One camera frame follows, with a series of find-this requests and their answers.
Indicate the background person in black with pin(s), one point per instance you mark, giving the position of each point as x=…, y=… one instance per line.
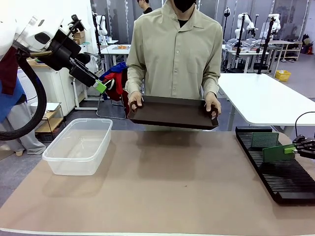
x=147, y=9

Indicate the person's left forearm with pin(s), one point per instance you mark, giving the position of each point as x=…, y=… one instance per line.
x=211, y=78

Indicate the white cabinet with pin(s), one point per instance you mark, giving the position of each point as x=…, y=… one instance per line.
x=56, y=83

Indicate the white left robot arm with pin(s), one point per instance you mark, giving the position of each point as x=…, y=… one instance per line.
x=29, y=32

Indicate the background white table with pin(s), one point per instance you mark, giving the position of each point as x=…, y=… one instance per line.
x=114, y=50
x=243, y=52

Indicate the dark brown serving tray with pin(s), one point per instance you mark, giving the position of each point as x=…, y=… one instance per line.
x=172, y=113

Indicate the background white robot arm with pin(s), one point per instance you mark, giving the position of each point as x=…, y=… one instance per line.
x=275, y=23
x=248, y=24
x=103, y=24

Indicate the metal frame chair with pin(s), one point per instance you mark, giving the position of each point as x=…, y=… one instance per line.
x=108, y=110

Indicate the black tripod stand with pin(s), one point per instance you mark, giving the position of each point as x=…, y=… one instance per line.
x=265, y=49
x=240, y=41
x=226, y=24

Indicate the yellow plastic basket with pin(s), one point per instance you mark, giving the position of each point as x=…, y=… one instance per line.
x=283, y=75

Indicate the person's left hand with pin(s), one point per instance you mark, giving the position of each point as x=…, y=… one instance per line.
x=212, y=100

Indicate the wooden shelf table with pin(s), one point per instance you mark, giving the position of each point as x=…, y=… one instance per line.
x=288, y=46

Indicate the black face mask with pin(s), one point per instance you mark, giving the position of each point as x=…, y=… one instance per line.
x=184, y=6

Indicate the clear plastic storage box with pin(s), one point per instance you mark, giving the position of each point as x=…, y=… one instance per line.
x=78, y=147

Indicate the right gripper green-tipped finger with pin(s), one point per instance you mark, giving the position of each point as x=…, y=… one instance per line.
x=305, y=142
x=306, y=152

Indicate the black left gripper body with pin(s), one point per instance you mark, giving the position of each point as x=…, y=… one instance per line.
x=61, y=55

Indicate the bystander in blue and grey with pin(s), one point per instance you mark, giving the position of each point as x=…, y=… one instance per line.
x=14, y=108

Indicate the person's right hand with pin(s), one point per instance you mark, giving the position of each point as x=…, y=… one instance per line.
x=135, y=97

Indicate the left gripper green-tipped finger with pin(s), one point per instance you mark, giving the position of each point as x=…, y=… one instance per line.
x=83, y=76
x=85, y=69

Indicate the large white table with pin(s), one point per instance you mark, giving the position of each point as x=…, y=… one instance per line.
x=258, y=98

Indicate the green PCB board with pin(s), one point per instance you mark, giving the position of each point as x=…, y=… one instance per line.
x=273, y=153
x=264, y=140

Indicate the small wooden shelf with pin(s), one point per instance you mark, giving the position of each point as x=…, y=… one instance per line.
x=50, y=123

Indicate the cardboard boxes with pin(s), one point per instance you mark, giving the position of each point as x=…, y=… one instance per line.
x=79, y=37

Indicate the person in beige shirt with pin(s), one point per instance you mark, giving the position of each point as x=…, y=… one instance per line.
x=174, y=54

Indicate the black slotted PCB rack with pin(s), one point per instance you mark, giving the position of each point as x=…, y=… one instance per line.
x=280, y=177

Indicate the red and blue jackets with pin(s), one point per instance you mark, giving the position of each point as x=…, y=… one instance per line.
x=115, y=81

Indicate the person's right forearm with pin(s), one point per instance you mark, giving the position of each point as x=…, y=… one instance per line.
x=135, y=79

